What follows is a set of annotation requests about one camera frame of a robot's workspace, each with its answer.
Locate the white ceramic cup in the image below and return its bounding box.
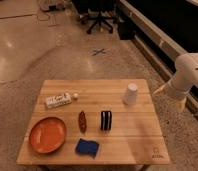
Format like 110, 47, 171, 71
123, 83, 138, 105

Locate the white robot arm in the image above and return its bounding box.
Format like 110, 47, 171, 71
154, 52, 198, 101

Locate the black and white eraser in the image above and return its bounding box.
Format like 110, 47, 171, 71
100, 111, 112, 130

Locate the wooden table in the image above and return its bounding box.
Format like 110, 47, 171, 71
17, 79, 170, 166

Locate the brown oblong snack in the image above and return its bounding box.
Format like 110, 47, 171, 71
78, 111, 87, 133

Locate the white tube with cap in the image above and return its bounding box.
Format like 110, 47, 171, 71
45, 93, 78, 108

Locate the blue sponge cloth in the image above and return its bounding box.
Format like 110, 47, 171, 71
75, 139, 99, 157

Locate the black box on floor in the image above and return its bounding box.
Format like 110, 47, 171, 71
117, 18, 136, 40

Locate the orange plate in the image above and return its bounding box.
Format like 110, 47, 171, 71
29, 117, 67, 154

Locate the black office chair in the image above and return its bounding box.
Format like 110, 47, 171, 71
72, 0, 116, 34

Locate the grey device on floor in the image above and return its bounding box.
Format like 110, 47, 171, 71
37, 0, 66, 12

